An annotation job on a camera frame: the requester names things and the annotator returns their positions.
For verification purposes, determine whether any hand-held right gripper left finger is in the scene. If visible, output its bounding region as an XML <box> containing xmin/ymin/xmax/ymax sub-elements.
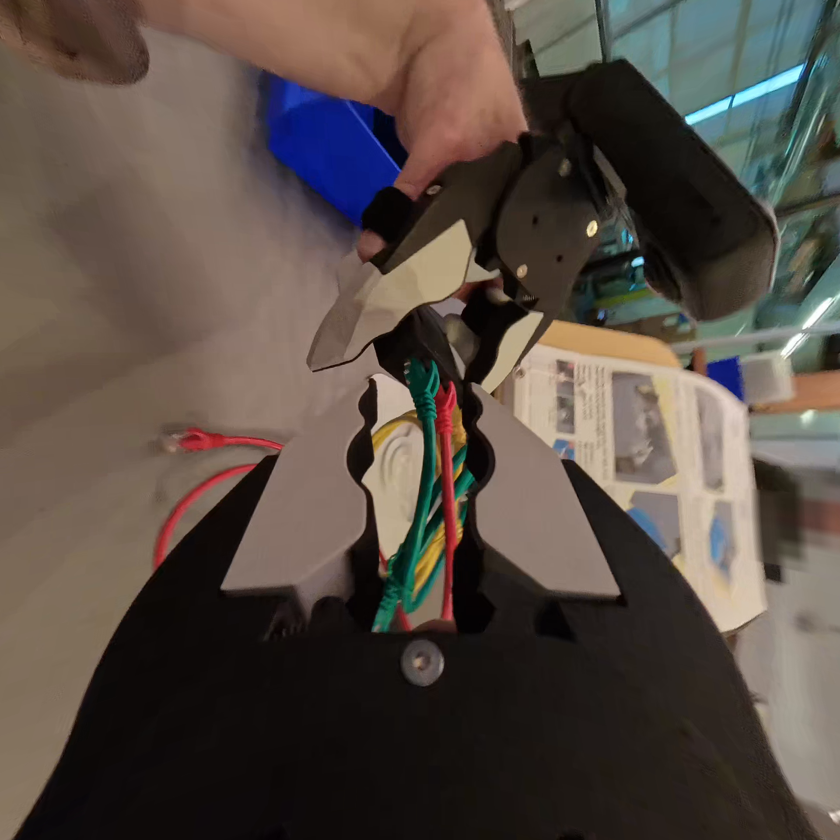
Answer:
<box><xmin>220</xmin><ymin>375</ymin><xmax>383</xmax><ymax>601</ymax></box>

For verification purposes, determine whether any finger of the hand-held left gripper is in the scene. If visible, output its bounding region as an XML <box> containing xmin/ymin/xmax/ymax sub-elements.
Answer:
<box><xmin>462</xmin><ymin>289</ymin><xmax>546</xmax><ymax>388</ymax></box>
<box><xmin>307</xmin><ymin>220</ymin><xmax>500</xmax><ymax>374</ymax></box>

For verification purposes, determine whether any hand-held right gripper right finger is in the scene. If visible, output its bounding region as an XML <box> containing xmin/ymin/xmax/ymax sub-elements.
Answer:
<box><xmin>459</xmin><ymin>384</ymin><xmax>623</xmax><ymax>601</ymax></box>

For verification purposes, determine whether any black ethernet switch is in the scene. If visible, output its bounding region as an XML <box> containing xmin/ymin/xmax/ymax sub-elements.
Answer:
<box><xmin>374</xmin><ymin>305</ymin><xmax>475</xmax><ymax>389</ymax></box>

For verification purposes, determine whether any red ethernet cable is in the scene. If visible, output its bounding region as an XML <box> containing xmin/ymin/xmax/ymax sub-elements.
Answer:
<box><xmin>152</xmin><ymin>381</ymin><xmax>460</xmax><ymax>634</ymax></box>

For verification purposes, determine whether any yellow ethernet cable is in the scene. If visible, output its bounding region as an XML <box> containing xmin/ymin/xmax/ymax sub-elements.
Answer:
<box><xmin>371</xmin><ymin>410</ymin><xmax>470</xmax><ymax>599</ymax></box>

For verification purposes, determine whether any green ethernet cable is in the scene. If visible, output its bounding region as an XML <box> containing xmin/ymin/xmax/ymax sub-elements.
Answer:
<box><xmin>371</xmin><ymin>357</ymin><xmax>479</xmax><ymax>634</ymax></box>

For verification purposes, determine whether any blue plastic bin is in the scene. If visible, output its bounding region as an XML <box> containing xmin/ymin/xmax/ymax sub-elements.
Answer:
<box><xmin>264</xmin><ymin>69</ymin><xmax>409</xmax><ymax>227</ymax></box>

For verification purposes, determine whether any person's left hand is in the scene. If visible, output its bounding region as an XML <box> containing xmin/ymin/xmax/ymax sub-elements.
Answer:
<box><xmin>289</xmin><ymin>0</ymin><xmax>530</xmax><ymax>263</ymax></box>

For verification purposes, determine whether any printed instruction sheet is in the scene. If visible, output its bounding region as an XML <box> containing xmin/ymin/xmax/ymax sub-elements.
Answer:
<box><xmin>511</xmin><ymin>341</ymin><xmax>769</xmax><ymax>636</ymax></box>

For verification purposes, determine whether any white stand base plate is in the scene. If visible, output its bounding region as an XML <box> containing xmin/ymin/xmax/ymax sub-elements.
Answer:
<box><xmin>362</xmin><ymin>375</ymin><xmax>427</xmax><ymax>559</ymax></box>

